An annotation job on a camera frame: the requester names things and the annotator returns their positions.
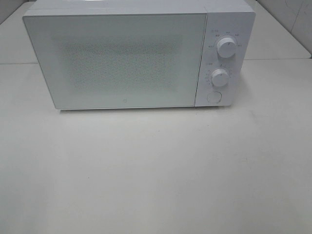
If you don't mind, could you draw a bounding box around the round white door button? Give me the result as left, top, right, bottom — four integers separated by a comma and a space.
207, 92, 222, 104

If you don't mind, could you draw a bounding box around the white timer knob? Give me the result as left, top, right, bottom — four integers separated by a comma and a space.
211, 68, 230, 87

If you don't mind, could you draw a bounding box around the white microwave door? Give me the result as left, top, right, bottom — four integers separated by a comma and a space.
23, 14, 206, 110

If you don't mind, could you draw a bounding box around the white microwave oven body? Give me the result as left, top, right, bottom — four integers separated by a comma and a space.
22, 0, 255, 109

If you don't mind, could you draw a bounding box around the upper white power knob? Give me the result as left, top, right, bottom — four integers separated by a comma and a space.
216, 35, 237, 59

